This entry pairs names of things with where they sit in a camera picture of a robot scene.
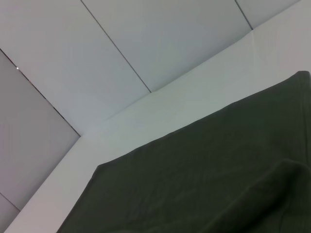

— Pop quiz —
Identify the dark green t-shirt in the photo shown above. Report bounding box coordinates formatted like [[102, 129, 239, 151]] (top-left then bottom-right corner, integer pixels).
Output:
[[57, 70, 311, 233]]

